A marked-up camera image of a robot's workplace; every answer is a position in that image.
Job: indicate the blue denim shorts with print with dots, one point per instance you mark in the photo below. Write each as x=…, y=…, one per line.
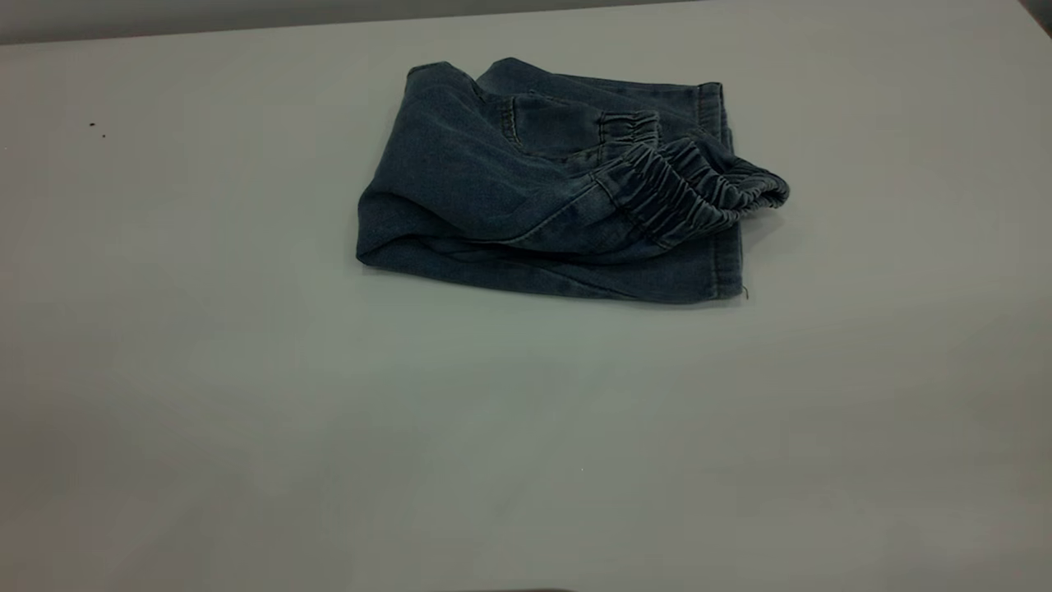
x=493, y=189

